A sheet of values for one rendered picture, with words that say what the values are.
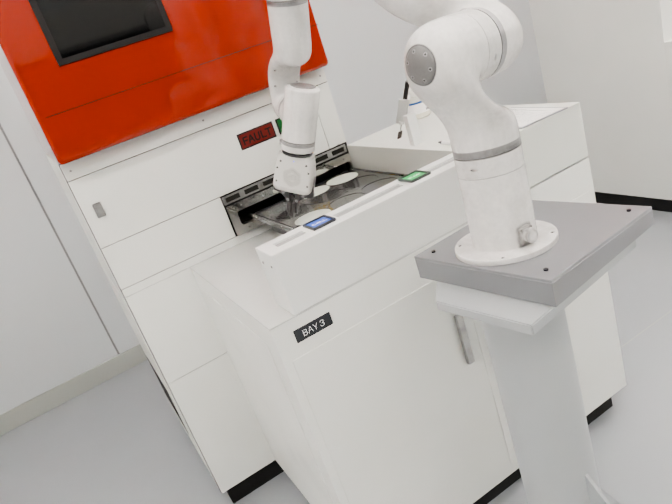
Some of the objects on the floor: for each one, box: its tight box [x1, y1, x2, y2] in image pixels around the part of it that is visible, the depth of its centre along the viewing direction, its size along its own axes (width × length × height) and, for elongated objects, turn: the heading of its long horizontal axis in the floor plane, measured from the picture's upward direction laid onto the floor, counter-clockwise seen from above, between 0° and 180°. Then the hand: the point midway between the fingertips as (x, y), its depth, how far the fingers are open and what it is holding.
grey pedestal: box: [436, 240, 636, 504], centre depth 121 cm, size 51×44×82 cm
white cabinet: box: [191, 157, 627, 504], centre depth 180 cm, size 64×96×82 cm, turn 157°
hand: (292, 207), depth 156 cm, fingers closed
